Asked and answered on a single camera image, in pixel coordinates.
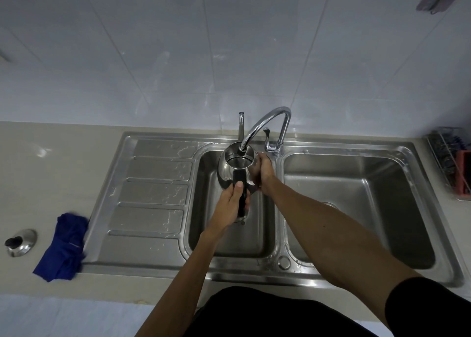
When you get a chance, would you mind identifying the person's right hand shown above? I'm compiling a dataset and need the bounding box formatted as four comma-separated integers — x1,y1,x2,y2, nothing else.
250,152,279,198

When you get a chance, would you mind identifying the person's left hand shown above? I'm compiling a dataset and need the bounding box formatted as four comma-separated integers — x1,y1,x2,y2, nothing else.
202,181,251,239

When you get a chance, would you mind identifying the stainless steel kettle black handle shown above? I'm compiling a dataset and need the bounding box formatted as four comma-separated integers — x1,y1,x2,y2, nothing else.
217,140,262,224

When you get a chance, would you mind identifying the person's left forearm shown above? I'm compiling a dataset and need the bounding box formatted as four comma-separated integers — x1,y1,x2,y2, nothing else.
135,230,226,337

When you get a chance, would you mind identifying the person's right forearm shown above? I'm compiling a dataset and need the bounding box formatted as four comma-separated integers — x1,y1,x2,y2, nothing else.
259,179,424,328

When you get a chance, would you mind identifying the curved chrome faucet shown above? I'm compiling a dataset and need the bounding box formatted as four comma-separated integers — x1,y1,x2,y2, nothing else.
239,107,292,154

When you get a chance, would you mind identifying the stainless steel double sink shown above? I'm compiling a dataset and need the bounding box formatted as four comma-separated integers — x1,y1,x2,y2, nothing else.
82,131,465,289

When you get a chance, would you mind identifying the black shirt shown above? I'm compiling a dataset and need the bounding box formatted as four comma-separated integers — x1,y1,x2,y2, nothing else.
183,276,471,337

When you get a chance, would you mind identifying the blue cloth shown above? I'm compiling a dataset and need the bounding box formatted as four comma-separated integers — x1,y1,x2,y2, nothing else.
32,212,90,283

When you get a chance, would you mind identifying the red plastic container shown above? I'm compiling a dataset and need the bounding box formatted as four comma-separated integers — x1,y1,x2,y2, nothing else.
455,150,471,196

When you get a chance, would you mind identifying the steel kettle lid black knob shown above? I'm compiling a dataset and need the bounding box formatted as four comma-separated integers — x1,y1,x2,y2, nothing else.
4,229,38,258

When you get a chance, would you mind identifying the wire dish rack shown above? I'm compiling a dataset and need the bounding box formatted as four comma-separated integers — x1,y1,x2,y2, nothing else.
427,127,471,202

